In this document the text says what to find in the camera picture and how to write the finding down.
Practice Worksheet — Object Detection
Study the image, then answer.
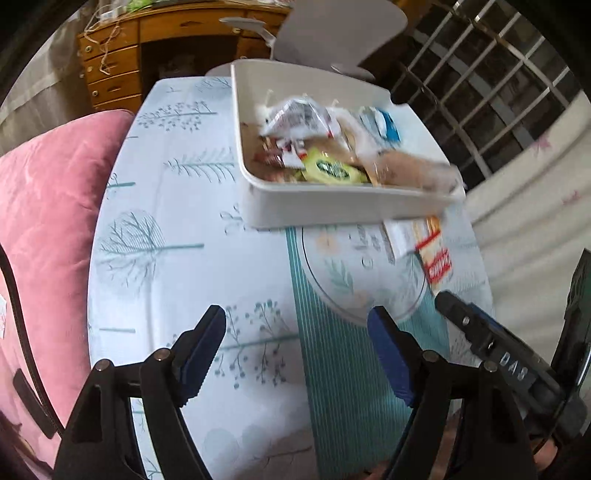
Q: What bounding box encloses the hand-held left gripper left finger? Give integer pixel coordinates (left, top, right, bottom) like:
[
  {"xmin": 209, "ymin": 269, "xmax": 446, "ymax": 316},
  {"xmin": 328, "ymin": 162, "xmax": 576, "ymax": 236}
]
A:
[{"xmin": 54, "ymin": 305, "xmax": 227, "ymax": 480}]

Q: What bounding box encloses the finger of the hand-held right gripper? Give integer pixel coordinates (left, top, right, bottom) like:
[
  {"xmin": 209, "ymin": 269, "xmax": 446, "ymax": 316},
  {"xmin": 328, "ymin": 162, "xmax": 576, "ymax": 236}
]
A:
[{"xmin": 434, "ymin": 291, "xmax": 566, "ymax": 407}]

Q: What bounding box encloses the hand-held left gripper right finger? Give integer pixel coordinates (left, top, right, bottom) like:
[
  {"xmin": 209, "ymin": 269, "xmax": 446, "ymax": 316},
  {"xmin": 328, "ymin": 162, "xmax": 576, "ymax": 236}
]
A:
[{"xmin": 368, "ymin": 305, "xmax": 539, "ymax": 480}]

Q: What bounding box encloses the red white cookie packet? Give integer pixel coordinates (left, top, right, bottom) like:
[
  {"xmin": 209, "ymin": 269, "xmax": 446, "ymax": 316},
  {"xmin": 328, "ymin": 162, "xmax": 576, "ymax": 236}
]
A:
[{"xmin": 416, "ymin": 228, "xmax": 455, "ymax": 298}]

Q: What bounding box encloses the white orange snack packet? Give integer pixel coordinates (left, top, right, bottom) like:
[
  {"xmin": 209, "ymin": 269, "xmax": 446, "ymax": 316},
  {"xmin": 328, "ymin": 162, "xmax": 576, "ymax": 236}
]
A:
[{"xmin": 383, "ymin": 216, "xmax": 441, "ymax": 264}]

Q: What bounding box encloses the white plastic bin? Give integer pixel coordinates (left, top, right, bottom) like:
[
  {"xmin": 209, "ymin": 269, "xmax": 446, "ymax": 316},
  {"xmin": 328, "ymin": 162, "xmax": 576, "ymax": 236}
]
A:
[{"xmin": 230, "ymin": 59, "xmax": 467, "ymax": 229}]

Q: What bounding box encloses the brown pastry packet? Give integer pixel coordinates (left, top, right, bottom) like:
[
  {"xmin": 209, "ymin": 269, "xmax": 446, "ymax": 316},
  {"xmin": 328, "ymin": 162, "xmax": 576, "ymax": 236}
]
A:
[{"xmin": 369, "ymin": 150, "xmax": 462, "ymax": 192}]

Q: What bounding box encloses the yellow green snack packet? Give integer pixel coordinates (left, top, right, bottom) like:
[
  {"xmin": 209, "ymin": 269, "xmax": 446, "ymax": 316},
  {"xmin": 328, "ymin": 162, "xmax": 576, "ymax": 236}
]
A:
[{"xmin": 302, "ymin": 148, "xmax": 370, "ymax": 185}]

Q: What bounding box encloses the dark red snack packet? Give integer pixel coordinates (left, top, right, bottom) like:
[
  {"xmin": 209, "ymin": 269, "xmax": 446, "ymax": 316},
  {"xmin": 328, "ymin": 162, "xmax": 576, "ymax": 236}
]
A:
[{"xmin": 252, "ymin": 136, "xmax": 308, "ymax": 169}]

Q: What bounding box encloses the clear bread packet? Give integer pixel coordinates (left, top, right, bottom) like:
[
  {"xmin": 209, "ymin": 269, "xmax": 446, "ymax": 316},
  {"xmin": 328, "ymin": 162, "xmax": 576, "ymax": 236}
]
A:
[{"xmin": 332, "ymin": 108, "xmax": 384, "ymax": 160}]

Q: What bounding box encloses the blue snack packet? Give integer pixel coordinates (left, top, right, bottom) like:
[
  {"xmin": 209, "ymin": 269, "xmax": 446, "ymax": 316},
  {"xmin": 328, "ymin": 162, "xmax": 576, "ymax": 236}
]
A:
[{"xmin": 358, "ymin": 106, "xmax": 402, "ymax": 148}]

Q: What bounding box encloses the white floral bedding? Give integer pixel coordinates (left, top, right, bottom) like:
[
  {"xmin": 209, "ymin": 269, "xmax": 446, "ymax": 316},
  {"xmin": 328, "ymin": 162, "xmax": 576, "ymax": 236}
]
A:
[{"xmin": 462, "ymin": 90, "xmax": 591, "ymax": 370}]

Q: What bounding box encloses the pink cushion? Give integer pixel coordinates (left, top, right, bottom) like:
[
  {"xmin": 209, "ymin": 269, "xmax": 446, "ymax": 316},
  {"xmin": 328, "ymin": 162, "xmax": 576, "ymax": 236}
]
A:
[{"xmin": 0, "ymin": 110, "xmax": 137, "ymax": 480}]

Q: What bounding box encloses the metal window grille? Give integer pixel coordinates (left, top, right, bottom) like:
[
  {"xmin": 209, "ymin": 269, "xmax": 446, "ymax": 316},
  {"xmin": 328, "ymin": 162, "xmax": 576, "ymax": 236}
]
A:
[{"xmin": 369, "ymin": 0, "xmax": 583, "ymax": 185}]

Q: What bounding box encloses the white lace cloth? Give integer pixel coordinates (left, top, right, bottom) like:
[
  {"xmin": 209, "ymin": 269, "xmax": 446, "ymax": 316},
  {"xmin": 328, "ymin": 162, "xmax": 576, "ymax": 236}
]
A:
[{"xmin": 0, "ymin": 69, "xmax": 93, "ymax": 155}]

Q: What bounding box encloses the wooden desk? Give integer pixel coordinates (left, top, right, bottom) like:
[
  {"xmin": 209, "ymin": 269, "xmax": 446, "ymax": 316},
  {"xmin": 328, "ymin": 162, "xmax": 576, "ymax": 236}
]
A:
[{"xmin": 76, "ymin": 0, "xmax": 296, "ymax": 112}]

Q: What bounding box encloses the grey office chair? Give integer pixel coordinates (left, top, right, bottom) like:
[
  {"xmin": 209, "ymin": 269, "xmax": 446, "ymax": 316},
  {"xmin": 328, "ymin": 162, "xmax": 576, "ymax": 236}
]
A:
[{"xmin": 205, "ymin": 0, "xmax": 409, "ymax": 84}]

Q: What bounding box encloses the black strap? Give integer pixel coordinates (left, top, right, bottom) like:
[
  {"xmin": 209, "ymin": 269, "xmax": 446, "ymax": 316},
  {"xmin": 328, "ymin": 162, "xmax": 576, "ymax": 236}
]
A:
[{"xmin": 0, "ymin": 244, "xmax": 65, "ymax": 439}]

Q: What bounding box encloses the white charger cable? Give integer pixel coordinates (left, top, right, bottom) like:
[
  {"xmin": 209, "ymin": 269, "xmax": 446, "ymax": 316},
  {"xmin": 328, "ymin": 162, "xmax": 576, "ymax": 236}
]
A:
[{"xmin": 85, "ymin": 9, "xmax": 121, "ymax": 75}]

